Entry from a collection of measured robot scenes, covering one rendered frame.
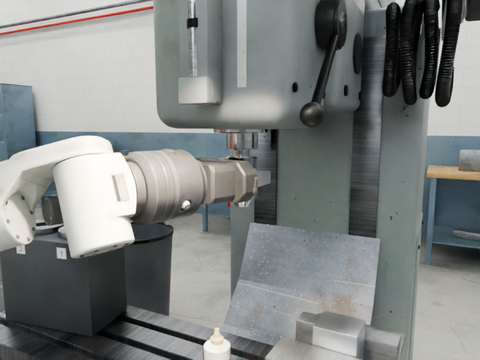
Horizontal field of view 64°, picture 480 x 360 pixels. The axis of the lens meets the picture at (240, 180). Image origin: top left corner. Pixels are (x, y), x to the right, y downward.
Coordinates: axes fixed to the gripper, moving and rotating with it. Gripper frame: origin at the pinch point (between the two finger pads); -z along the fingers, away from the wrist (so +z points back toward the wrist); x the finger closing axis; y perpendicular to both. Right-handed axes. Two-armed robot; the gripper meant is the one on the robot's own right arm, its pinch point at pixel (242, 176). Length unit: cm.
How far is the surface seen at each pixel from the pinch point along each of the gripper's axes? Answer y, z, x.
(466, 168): 30, -366, 66
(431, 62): -17.9, -26.2, -16.7
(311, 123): -7.8, 3.2, -14.4
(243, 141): -5.4, 1.5, -1.8
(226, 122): -7.9, 7.2, -4.4
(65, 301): 26.9, 14.6, 34.5
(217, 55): -15.7, 9.5, -5.2
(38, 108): -37, -197, 735
